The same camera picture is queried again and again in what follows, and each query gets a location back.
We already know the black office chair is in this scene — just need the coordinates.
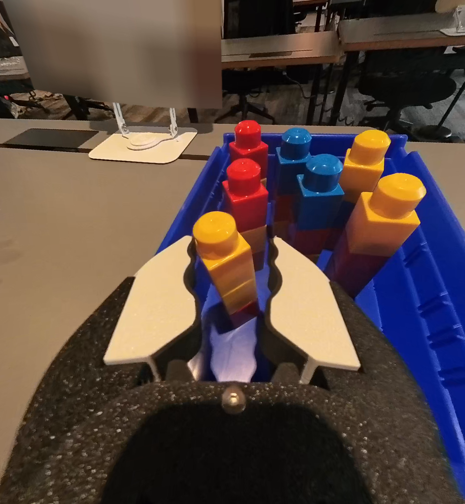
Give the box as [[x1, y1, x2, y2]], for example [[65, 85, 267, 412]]
[[358, 73, 458, 136], [215, 88, 276, 124]]

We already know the black desk panel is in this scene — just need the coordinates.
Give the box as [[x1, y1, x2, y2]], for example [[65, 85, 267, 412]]
[[3, 128, 100, 150]]

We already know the background desk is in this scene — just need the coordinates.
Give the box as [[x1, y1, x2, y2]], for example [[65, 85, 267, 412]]
[[221, 31, 345, 119], [338, 14, 465, 119]]

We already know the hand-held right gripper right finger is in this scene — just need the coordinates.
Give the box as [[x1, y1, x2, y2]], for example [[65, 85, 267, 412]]
[[265, 237, 362, 385]]

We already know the cluster of block towers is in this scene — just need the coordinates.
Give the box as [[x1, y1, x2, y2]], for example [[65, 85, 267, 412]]
[[221, 120, 428, 301]]

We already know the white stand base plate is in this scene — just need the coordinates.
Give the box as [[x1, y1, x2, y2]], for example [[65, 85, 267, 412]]
[[89, 131, 198, 164]]

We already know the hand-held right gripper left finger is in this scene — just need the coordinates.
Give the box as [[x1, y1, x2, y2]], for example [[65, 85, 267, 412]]
[[103, 235, 202, 383]]

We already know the red mega block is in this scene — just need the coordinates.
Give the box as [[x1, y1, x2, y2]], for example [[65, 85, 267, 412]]
[[228, 301, 261, 330]]

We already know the blue plastic bin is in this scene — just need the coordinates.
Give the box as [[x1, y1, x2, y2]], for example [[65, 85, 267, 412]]
[[156, 132, 465, 504]]

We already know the yellow mega block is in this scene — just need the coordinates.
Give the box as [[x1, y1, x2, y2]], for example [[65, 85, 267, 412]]
[[219, 281, 259, 313], [192, 211, 257, 294]]

